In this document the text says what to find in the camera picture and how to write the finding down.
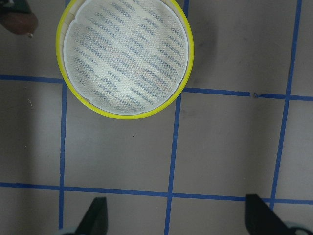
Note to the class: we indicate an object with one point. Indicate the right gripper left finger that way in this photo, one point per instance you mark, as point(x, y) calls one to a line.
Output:
point(95, 220)

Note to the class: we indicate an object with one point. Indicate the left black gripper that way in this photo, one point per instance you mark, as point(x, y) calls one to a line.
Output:
point(14, 6)

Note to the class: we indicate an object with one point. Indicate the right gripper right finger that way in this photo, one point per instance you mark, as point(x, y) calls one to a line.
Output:
point(261, 220)

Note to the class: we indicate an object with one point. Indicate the brown bun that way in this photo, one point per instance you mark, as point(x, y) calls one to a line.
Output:
point(19, 23)

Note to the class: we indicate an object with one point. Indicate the yellow steamer basket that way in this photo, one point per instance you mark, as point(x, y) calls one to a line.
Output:
point(125, 59)

